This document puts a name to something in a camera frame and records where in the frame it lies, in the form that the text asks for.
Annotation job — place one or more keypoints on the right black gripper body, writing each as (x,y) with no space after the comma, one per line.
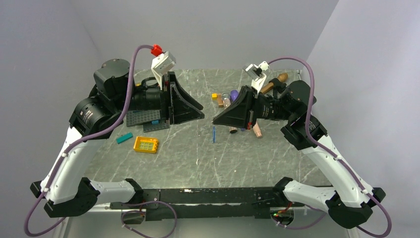
(262,107)

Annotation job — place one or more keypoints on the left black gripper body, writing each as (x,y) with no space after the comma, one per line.
(164,100)

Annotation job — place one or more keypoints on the orange lego window piece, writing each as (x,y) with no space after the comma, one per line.
(146,145)

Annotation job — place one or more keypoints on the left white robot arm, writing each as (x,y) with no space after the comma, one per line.
(68,193)

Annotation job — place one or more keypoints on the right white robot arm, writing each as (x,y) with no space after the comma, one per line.
(348,200)

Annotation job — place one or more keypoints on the glitter microphone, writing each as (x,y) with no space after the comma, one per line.
(226,100)

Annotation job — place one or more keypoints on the brown small block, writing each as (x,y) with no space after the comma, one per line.
(219,101)

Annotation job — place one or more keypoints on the pink microphone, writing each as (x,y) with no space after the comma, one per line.
(257,131)

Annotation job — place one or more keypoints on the purple microphone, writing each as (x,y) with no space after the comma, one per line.
(234,95)

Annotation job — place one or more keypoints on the black microphone stand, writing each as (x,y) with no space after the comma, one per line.
(278,87)

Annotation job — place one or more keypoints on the dark grey lego baseplate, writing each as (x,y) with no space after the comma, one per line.
(150,120)

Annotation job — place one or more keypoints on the gold microphone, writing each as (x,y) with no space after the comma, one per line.
(282,77)

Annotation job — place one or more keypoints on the teal lego brick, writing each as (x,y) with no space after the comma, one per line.
(124,138)

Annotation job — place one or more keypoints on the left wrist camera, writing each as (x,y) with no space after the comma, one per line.
(161,64)

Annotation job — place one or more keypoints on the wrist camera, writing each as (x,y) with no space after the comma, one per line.
(161,64)
(257,74)

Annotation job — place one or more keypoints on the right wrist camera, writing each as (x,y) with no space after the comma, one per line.
(257,74)

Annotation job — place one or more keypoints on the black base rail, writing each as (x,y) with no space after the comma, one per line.
(188,203)

